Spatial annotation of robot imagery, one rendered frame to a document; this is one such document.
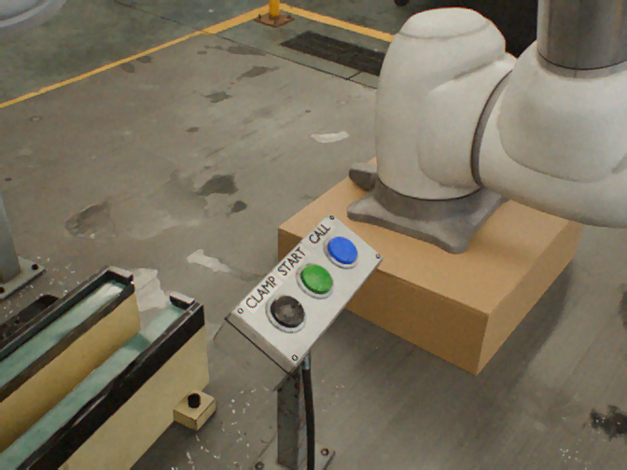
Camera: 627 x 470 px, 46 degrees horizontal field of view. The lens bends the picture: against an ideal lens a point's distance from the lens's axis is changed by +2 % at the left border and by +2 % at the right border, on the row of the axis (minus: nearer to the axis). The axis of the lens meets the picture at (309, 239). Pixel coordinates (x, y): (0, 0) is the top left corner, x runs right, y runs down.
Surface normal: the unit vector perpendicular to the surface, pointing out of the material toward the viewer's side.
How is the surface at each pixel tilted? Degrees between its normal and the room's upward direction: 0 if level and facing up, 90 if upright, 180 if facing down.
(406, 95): 88
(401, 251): 4
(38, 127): 0
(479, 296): 4
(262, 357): 90
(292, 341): 27
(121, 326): 90
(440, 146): 93
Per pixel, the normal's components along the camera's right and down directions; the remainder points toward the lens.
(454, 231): 0.04, -0.65
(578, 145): -0.44, 0.61
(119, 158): 0.02, -0.81
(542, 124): -0.68, 0.58
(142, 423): 0.87, 0.30
